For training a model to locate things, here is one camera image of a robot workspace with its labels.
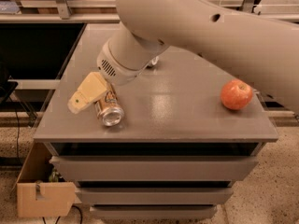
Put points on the grey drawer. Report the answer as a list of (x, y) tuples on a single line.
[(153, 196), (153, 212), (142, 168)]

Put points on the metal shelf frame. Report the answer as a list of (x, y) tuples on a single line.
[(87, 10)]

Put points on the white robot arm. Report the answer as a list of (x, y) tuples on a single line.
[(261, 52)]

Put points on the red orange apple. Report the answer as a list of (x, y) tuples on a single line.
[(236, 94)]

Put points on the middle grey drawer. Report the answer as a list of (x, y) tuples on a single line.
[(153, 196)]

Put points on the green white soda can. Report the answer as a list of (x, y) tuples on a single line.
[(153, 62)]

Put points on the open cardboard box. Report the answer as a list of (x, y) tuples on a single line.
[(36, 196)]

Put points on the orange soda can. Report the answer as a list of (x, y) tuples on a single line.
[(108, 109)]

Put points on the grey drawer cabinet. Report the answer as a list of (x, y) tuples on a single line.
[(173, 109)]

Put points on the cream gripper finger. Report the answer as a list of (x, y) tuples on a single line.
[(90, 90)]

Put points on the top grey drawer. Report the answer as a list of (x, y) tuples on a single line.
[(142, 168)]

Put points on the bottom grey drawer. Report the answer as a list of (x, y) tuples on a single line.
[(153, 212)]

